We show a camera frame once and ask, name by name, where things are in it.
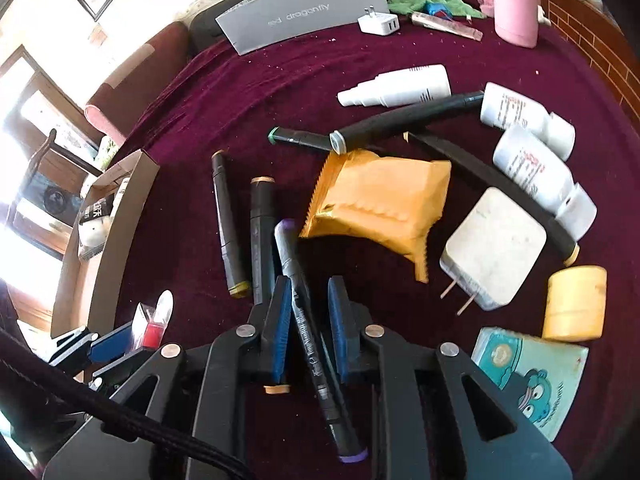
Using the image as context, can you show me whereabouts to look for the yellow snack packet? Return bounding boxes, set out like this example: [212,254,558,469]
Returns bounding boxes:
[299,149,452,283]

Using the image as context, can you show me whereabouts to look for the pink bottle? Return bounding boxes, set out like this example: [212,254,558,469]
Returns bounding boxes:
[487,0,542,49]

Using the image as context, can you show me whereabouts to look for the white bottle with small cap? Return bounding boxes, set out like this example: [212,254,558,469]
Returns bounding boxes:
[480,82,576,161]

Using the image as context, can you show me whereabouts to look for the cardboard box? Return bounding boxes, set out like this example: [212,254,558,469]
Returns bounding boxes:
[50,149,161,338]

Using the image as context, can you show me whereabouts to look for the teal cartoon tissue pack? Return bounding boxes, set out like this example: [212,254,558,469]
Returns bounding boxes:
[470,327,590,443]

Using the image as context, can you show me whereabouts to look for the small white usb charger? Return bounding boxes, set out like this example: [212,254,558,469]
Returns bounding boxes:
[357,6,401,37]

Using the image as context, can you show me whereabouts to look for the yellow round jar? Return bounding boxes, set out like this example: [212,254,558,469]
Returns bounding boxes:
[541,265,608,343]

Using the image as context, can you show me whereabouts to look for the maroon armchair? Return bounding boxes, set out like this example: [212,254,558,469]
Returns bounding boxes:
[82,22,191,146]

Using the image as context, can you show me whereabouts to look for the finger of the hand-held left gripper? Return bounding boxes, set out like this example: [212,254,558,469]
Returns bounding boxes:
[90,350,157,396]
[50,325,138,376]

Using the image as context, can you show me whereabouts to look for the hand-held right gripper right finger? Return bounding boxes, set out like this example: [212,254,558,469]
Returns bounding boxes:
[327,277,573,480]

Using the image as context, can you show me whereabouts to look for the black braided cable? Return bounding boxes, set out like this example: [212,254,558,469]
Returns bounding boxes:
[0,330,253,480]

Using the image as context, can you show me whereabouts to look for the purple-capped black marker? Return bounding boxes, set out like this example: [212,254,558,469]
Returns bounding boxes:
[273,218,370,463]

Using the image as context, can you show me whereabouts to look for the green-capped black marker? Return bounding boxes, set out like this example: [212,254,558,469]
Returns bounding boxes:
[267,126,336,153]

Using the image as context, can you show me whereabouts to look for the tan-capped black marker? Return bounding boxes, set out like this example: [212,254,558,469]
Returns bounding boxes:
[249,176,293,396]

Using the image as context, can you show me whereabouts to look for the dark wooden chair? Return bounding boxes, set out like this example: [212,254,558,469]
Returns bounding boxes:
[10,127,108,261]

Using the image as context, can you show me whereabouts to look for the large white power adapter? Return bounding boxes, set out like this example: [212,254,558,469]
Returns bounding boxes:
[439,187,547,316]

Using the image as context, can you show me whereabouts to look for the silver foil sachets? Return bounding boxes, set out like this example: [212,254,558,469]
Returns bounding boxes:
[77,197,113,226]

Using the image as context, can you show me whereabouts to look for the silver snack packet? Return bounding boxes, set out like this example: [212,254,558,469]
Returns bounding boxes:
[77,220,108,261]

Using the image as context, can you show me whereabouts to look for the long grey box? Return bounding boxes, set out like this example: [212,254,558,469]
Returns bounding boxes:
[215,0,391,56]

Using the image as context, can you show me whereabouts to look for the red number candle packet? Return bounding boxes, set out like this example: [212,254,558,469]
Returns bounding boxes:
[127,290,176,351]

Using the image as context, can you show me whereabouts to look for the thick grey-capped black marker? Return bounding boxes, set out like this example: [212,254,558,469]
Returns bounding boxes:
[330,90,486,155]

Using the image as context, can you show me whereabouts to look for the long yellow-capped black marker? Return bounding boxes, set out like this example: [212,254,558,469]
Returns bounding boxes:
[404,130,581,267]

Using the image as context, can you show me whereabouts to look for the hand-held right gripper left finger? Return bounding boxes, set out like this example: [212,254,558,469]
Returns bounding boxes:
[47,275,296,480]

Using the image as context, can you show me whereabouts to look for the clear plastic packet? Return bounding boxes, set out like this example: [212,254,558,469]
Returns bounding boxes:
[411,11,484,41]

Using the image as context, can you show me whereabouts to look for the white spray bottle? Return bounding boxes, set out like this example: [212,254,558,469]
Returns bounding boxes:
[336,64,452,108]

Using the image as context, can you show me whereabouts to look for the maroon velvet tablecloth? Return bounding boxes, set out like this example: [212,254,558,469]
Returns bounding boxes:
[30,0,640,480]

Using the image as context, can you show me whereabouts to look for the green patterned cloth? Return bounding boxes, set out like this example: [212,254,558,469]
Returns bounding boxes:
[97,135,121,171]

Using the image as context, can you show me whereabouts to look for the white bottle with large cap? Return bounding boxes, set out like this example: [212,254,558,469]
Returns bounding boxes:
[492,125,598,241]

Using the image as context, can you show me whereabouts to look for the olive-capped black marker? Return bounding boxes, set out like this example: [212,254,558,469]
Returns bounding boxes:
[210,150,252,300]

